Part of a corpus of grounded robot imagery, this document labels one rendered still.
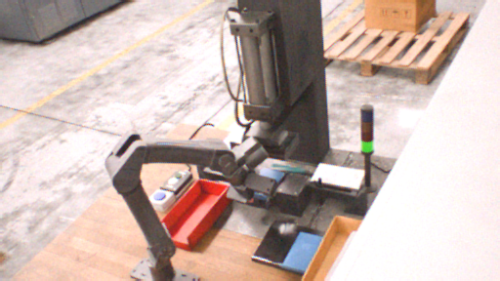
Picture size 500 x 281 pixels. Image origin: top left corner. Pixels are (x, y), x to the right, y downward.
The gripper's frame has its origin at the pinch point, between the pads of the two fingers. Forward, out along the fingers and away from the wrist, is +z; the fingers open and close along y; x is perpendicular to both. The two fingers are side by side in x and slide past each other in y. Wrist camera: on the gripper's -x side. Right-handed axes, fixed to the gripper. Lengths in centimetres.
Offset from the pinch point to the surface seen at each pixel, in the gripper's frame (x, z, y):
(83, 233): 49, 1, -28
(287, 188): -7.8, 5.1, 6.4
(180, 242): 14.8, -1.2, -20.2
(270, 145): -4.6, -11.3, 12.1
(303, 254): -20.2, 0.9, -11.6
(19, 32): 454, 236, 173
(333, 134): 37, 179, 108
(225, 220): 8.7, 8.5, -7.8
